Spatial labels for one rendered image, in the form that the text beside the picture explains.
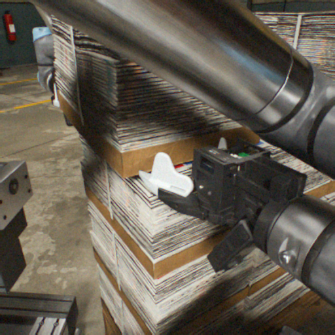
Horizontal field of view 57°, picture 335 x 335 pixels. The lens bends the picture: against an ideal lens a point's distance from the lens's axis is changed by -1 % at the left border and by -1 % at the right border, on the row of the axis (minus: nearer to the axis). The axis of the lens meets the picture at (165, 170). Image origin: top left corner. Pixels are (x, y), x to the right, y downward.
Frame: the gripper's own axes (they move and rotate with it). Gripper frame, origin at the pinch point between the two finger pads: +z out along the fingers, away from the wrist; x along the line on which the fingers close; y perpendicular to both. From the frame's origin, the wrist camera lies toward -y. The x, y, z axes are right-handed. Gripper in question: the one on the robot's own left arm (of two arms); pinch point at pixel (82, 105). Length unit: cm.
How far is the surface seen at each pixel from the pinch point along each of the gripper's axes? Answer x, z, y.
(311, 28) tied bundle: 55, 24, 18
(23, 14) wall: 108, -696, 26
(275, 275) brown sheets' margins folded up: 37, 40, -45
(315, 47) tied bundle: 55, 26, 13
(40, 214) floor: -6, -90, -85
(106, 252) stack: -2.9, 15.2, -36.6
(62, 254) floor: -4, -49, -85
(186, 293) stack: 5, 41, -33
